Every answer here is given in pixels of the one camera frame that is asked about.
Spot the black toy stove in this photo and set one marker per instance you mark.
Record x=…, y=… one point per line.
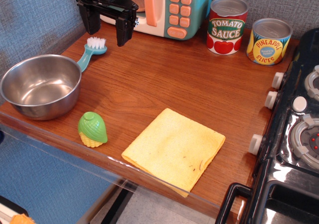
x=285, y=187

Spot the white stove knob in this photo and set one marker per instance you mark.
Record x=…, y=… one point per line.
x=255, y=143
x=270, y=99
x=277, y=80

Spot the white stove knob bottom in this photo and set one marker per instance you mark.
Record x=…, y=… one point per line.
x=255, y=143

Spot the yellow folded cloth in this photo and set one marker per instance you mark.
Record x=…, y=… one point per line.
x=174, y=149

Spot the green and yellow toy corn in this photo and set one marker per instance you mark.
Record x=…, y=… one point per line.
x=92, y=130

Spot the white stove knob top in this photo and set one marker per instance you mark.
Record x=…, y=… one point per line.
x=277, y=80

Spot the pineapple slices can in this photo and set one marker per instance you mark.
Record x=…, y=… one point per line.
x=268, y=41

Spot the tomato sauce can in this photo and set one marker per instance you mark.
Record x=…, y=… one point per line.
x=226, y=25

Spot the clear acrylic table edge guard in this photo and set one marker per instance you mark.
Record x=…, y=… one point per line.
x=109, y=163

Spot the white stove knob middle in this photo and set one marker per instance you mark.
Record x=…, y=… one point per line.
x=270, y=99

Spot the orange object bottom left corner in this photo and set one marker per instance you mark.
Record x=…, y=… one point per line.
x=21, y=219

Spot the toy microwave teal and cream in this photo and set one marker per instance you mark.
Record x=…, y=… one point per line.
x=174, y=19

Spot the teal dish brush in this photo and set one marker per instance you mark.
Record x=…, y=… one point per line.
x=94, y=46

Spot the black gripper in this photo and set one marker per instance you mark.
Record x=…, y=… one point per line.
x=124, y=11

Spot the stainless steel bowl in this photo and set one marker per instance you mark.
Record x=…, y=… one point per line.
x=42, y=87

